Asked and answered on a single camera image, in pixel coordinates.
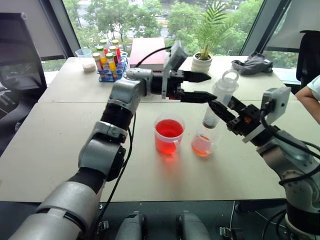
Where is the red flat box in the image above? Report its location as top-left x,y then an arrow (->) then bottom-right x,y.
129,37 -> 167,70

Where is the black office chair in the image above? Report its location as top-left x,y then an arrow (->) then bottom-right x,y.
295,29 -> 320,89

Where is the black cable under table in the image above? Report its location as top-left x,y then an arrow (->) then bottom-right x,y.
261,208 -> 289,240

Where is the empty clear measuring beaker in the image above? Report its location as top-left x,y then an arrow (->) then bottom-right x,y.
74,47 -> 93,60

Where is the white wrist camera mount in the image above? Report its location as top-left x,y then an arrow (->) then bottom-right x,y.
241,86 -> 292,144
161,41 -> 189,100

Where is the clear plastic bottle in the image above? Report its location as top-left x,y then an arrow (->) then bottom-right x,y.
202,69 -> 240,131

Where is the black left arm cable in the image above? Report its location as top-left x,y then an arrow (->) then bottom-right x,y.
96,46 -> 174,236

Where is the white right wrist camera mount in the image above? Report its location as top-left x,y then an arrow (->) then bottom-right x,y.
241,86 -> 292,144

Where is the thin white cable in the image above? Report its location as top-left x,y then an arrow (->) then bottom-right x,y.
229,199 -> 237,227

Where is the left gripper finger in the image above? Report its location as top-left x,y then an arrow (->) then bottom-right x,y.
181,90 -> 218,104
183,71 -> 212,84

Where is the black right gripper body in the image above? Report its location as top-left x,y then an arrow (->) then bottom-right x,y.
226,103 -> 264,137

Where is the large cup of red liquid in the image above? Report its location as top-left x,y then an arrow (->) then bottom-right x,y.
153,114 -> 186,157

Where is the grey crumpled cloth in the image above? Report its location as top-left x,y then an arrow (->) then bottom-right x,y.
230,50 -> 274,76

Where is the blue test tube rack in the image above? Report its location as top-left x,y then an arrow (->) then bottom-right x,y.
97,52 -> 130,83

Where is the black mesh chair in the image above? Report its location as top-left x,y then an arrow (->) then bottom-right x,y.
0,11 -> 49,153

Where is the small white round container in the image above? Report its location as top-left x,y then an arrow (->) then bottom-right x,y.
81,60 -> 97,74

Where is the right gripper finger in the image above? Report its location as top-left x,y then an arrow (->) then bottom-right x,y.
208,99 -> 238,124
229,95 -> 248,115

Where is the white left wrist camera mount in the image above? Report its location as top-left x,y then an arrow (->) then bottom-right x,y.
161,41 -> 189,100

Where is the red-filled tube with green cap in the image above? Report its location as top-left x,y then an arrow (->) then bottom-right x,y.
108,45 -> 119,65
99,39 -> 110,57
110,39 -> 122,64

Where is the small cup of red liquid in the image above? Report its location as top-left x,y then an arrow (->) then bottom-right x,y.
191,128 -> 222,158

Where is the small metal table latch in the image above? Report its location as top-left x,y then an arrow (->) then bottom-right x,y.
219,225 -> 235,239
95,219 -> 110,235

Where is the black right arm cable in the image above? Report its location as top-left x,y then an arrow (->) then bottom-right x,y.
259,108 -> 320,187

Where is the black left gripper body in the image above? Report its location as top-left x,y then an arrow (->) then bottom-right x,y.
169,70 -> 186,101

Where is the light shirt sleeve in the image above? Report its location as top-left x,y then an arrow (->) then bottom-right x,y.
306,74 -> 320,95

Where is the potted palm in white pot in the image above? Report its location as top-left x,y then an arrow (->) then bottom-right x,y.
190,0 -> 236,74

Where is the yellow-filled tube with green cap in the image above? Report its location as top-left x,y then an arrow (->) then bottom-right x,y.
105,52 -> 118,76
96,45 -> 108,66

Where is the orange-filled tube with green cap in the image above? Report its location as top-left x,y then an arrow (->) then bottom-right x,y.
91,52 -> 104,73

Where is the dark rounded grey shape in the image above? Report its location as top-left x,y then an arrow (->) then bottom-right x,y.
175,210 -> 213,240
114,210 -> 149,240

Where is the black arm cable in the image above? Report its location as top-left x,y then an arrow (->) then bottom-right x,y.
96,46 -> 174,236
259,108 -> 320,187

